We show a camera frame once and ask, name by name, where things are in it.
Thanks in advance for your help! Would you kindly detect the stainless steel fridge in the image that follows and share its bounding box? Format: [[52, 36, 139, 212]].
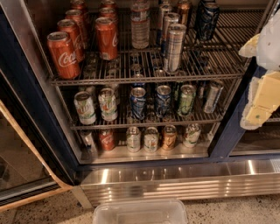
[[0, 0, 279, 207]]

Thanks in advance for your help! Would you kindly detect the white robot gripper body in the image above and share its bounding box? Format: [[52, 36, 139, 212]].
[[256, 10, 280, 71]]

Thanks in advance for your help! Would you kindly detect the bottom red Coca-Cola can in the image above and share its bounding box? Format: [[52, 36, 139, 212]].
[[99, 129, 115, 151]]

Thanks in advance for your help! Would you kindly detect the silver red bull can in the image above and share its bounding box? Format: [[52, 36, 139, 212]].
[[164, 24, 186, 74], [156, 2, 172, 46], [160, 12, 180, 56]]

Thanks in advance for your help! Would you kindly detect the front silver Red Bull can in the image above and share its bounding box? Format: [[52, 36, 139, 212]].
[[164, 24, 186, 74]]

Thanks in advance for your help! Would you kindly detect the green white soda can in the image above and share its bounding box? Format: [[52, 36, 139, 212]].
[[178, 85, 196, 116]]

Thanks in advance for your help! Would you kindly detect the white 7up can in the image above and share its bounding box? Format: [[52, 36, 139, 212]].
[[73, 91, 96, 125], [98, 87, 118, 122], [143, 127, 158, 153]]

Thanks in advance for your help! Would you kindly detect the bottom silver slim can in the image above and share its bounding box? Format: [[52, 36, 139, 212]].
[[80, 130, 97, 152]]

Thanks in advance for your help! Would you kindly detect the front left Coca-Cola can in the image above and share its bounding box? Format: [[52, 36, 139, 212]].
[[47, 31, 81, 80]]

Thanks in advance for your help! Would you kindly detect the bottom white green can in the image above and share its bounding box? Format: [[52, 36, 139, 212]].
[[126, 127, 141, 152]]

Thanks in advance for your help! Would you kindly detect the back middle Coca-Cola can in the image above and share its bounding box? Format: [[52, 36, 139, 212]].
[[100, 0, 117, 10]]

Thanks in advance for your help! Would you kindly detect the bottom white 7up can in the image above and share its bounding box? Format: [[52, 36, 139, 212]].
[[143, 127, 158, 153]]

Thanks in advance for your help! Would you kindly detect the bottom right white can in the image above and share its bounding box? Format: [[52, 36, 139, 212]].
[[183, 123, 201, 148]]

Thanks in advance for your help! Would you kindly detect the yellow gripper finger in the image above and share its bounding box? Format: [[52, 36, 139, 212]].
[[239, 34, 260, 58], [240, 70, 280, 130]]

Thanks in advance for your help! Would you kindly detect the clear plastic water bottle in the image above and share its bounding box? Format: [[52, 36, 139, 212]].
[[130, 0, 150, 49]]

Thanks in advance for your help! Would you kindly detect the clear plastic container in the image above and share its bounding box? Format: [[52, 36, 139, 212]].
[[93, 199, 189, 224]]

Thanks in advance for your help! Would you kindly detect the bottom orange can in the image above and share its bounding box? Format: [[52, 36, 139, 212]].
[[162, 125, 177, 151]]

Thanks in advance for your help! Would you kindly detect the blue pepsi can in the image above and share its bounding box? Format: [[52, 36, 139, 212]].
[[155, 85, 172, 118], [198, 3, 220, 41], [129, 87, 146, 120], [194, 0, 215, 32]]

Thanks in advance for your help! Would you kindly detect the copper coloured tall can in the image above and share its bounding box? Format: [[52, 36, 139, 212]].
[[177, 0, 193, 26]]

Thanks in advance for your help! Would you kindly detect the silver slim can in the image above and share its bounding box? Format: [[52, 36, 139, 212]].
[[80, 130, 97, 152], [203, 80, 224, 114]]

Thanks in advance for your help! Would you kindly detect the top wire fridge shelf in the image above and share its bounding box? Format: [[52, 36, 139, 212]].
[[52, 9, 264, 87]]

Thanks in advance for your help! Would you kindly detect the open glass fridge door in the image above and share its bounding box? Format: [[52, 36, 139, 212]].
[[0, 2, 73, 213]]

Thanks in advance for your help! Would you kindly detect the left white 7up can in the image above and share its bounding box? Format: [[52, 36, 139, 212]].
[[73, 91, 96, 125]]

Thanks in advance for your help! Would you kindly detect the front middle Coca-Cola can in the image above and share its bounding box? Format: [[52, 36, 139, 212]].
[[94, 17, 118, 60]]

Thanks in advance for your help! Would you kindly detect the back left Coca-Cola can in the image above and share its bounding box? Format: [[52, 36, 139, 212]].
[[70, 0, 90, 26]]

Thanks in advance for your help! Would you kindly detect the wire fridge shelf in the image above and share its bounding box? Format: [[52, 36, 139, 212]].
[[52, 9, 264, 87], [71, 79, 239, 130]]

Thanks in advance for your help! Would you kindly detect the middle wire fridge shelf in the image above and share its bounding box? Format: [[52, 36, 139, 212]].
[[71, 79, 239, 130]]

